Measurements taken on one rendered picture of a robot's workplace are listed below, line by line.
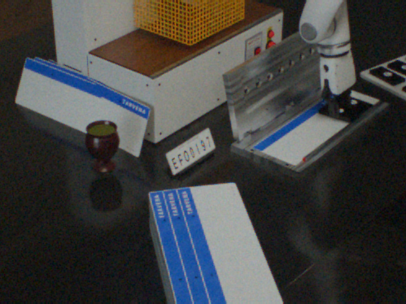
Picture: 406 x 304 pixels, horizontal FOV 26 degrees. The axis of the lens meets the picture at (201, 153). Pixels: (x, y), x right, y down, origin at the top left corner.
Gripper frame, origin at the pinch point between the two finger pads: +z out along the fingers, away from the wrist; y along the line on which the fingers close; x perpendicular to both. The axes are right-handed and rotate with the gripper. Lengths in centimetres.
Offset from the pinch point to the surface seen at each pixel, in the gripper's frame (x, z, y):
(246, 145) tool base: 10.4, 0.8, -27.3
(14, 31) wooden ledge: 111, -18, -16
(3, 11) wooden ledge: 126, -21, -8
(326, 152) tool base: -6.6, 4.3, -17.6
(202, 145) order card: 16.8, -2.2, -36.5
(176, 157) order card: 17.0, -3.0, -45.6
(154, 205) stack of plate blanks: 2, -5, -69
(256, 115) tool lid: 10.6, -4.8, -21.6
